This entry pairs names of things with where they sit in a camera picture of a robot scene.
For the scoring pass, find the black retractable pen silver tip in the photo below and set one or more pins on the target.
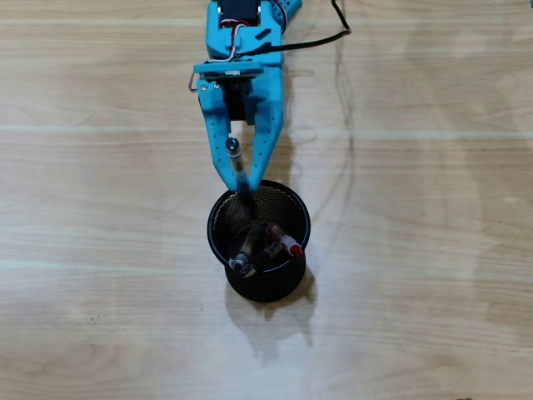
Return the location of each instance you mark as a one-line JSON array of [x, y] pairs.
[[262, 258]]

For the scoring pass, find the red pen with white grip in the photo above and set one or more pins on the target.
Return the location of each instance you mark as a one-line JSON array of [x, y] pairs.
[[289, 246]]

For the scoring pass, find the wrist camera on blue plate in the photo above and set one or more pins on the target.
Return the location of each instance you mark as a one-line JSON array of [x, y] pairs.
[[229, 71]]

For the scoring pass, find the clear pen with grey grip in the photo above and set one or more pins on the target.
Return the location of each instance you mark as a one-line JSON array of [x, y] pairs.
[[250, 243]]

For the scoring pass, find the clear gel pen black cap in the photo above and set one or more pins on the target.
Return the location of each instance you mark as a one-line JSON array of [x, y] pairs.
[[240, 175]]

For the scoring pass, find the black mesh pen holder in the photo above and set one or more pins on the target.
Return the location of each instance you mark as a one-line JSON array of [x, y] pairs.
[[266, 287]]

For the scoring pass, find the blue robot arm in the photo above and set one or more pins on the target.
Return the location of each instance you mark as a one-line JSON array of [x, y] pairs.
[[216, 41]]

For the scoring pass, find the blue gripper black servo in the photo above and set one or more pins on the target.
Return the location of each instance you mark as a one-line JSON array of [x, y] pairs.
[[270, 97]]

